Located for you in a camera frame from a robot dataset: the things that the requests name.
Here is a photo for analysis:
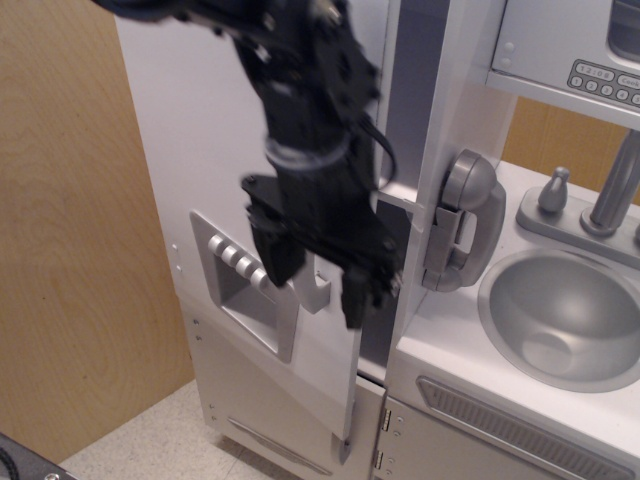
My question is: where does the black object bottom left corner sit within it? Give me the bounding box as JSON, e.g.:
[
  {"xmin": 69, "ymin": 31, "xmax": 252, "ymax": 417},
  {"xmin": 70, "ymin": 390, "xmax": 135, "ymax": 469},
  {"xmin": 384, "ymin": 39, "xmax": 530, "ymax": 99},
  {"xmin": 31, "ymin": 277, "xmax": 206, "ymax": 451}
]
[{"xmin": 1, "ymin": 434, "xmax": 75, "ymax": 480}]

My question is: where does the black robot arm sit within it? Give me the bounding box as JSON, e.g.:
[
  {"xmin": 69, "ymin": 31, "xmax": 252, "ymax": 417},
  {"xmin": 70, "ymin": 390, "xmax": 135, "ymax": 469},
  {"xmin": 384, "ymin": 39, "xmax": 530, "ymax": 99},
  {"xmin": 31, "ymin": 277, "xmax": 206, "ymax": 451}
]
[{"xmin": 103, "ymin": 1, "xmax": 401, "ymax": 330}]

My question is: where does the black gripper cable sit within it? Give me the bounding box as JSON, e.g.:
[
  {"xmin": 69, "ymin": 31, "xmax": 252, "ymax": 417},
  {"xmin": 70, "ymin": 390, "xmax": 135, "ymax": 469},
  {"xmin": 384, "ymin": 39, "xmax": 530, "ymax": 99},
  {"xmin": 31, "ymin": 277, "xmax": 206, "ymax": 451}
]
[{"xmin": 364, "ymin": 119, "xmax": 397, "ymax": 191}]

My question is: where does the white toy kitchen counter cabinet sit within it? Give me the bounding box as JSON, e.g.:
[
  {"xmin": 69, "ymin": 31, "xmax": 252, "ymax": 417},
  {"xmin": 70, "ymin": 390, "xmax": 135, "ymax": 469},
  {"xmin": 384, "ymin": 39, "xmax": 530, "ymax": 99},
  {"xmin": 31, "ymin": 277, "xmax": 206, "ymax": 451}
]
[{"xmin": 370, "ymin": 160, "xmax": 640, "ymax": 480}]

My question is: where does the silver toy faucet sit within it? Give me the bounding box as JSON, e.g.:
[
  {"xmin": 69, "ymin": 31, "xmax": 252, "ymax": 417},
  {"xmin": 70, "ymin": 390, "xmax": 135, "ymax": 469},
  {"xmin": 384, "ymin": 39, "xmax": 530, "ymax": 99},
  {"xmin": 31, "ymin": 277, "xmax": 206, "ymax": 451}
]
[{"xmin": 516, "ymin": 129, "xmax": 639, "ymax": 268}]

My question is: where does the silver oven vent panel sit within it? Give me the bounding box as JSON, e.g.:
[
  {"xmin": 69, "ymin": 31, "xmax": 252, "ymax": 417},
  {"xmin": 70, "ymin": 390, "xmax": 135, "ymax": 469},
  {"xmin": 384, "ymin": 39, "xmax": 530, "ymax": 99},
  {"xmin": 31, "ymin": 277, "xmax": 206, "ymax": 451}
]
[{"xmin": 416, "ymin": 376, "xmax": 637, "ymax": 479}]

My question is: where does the white toy fridge door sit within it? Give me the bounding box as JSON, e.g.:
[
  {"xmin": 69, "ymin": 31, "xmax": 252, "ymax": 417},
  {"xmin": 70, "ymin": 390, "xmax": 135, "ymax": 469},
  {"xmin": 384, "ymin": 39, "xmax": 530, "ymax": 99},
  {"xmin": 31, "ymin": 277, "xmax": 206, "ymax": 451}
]
[
  {"xmin": 181, "ymin": 303, "xmax": 385, "ymax": 479},
  {"xmin": 116, "ymin": 1, "xmax": 402, "ymax": 445}
]

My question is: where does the white toy microwave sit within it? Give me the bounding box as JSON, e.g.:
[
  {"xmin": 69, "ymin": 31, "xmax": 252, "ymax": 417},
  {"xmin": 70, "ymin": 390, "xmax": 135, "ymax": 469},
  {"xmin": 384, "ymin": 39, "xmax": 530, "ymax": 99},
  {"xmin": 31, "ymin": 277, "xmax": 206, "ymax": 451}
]
[{"xmin": 487, "ymin": 0, "xmax": 639, "ymax": 130}]

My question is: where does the silver ice dispenser panel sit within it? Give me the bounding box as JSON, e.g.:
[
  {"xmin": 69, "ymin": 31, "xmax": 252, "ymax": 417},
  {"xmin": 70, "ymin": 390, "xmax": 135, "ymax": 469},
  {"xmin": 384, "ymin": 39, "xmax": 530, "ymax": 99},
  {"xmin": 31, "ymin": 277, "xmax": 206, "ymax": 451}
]
[{"xmin": 190, "ymin": 211, "xmax": 299, "ymax": 364}]

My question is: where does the silver toy phone handset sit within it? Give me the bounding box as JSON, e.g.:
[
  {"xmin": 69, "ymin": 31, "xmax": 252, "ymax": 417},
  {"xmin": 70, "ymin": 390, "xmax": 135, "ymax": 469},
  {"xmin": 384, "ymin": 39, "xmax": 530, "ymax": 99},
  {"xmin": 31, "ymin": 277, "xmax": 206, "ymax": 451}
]
[{"xmin": 422, "ymin": 150, "xmax": 506, "ymax": 292}]

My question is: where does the silver door handle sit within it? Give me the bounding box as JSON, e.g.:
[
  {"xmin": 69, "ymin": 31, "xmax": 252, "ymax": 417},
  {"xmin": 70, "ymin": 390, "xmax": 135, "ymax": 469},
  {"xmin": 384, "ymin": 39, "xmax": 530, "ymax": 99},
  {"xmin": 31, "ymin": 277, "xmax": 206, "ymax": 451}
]
[
  {"xmin": 292, "ymin": 252, "xmax": 331, "ymax": 314},
  {"xmin": 331, "ymin": 433, "xmax": 352, "ymax": 465}
]

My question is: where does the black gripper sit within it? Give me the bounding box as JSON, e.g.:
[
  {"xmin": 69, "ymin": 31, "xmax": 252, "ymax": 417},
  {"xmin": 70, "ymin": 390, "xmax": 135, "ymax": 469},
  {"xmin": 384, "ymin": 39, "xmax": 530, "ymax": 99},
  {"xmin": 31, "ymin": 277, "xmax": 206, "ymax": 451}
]
[{"xmin": 242, "ymin": 142, "xmax": 401, "ymax": 329}]

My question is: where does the silver round sink basin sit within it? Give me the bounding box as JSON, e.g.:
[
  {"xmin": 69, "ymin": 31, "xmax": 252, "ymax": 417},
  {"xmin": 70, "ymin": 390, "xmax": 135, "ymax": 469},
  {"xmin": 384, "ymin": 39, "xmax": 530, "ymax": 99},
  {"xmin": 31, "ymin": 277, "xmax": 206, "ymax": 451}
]
[{"xmin": 478, "ymin": 250, "xmax": 639, "ymax": 393}]

